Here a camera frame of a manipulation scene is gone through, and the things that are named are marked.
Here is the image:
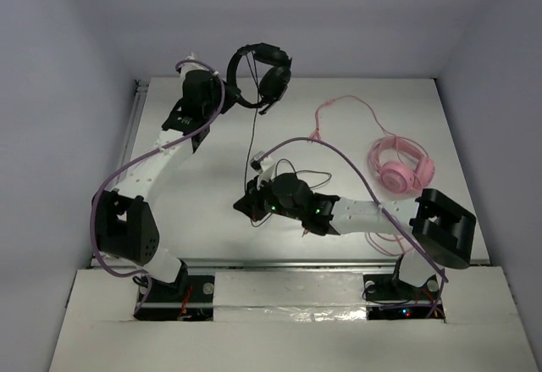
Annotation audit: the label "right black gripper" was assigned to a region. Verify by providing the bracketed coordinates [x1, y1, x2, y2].
[235, 175, 304, 223]

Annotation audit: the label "black headphones with cable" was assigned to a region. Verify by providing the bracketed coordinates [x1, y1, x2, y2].
[226, 42, 292, 192]

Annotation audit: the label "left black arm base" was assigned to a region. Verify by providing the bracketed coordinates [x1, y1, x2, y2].
[133, 263, 215, 322]

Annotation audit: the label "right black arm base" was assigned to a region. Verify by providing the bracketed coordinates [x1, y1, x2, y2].
[362, 254, 445, 321]

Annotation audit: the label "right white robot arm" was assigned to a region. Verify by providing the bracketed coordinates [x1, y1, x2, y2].
[233, 173, 476, 298]

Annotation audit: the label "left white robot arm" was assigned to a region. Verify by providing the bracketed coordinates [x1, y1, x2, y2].
[91, 69, 227, 299]

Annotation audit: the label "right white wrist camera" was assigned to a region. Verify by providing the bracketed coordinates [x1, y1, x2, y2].
[249, 151, 276, 187]

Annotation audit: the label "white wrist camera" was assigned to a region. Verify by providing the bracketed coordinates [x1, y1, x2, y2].
[249, 151, 276, 187]
[178, 52, 207, 80]

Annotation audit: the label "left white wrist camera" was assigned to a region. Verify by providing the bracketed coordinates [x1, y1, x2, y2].
[178, 52, 207, 80]

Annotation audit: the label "left side aluminium rail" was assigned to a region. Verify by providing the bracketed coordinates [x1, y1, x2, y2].
[91, 78, 149, 258]

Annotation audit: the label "aluminium rail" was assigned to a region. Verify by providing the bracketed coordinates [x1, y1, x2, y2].
[86, 257, 495, 270]
[91, 78, 149, 258]

